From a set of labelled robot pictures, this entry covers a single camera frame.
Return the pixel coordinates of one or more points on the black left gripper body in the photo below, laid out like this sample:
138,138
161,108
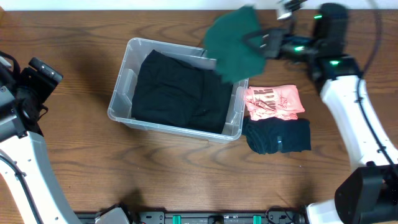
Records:
34,86

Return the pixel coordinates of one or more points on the black trousers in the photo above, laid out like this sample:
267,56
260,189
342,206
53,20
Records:
210,116

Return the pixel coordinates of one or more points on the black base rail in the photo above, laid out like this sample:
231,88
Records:
277,216

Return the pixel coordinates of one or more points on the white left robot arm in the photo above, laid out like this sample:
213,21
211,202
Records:
25,164

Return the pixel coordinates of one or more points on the black garment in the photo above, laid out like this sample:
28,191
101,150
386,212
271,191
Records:
168,90

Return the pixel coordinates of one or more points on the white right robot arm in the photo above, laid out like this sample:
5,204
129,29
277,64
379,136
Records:
369,194

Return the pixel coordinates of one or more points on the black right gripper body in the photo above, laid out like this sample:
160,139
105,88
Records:
284,46

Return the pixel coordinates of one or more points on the clear plastic storage bin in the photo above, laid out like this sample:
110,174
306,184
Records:
137,50

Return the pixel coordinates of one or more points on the green garment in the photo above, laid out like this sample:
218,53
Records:
223,42

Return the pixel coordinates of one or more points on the dark teal folded garment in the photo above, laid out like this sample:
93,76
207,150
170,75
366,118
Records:
272,135

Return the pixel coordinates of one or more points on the pink printed folded shirt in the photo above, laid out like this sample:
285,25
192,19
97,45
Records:
281,102

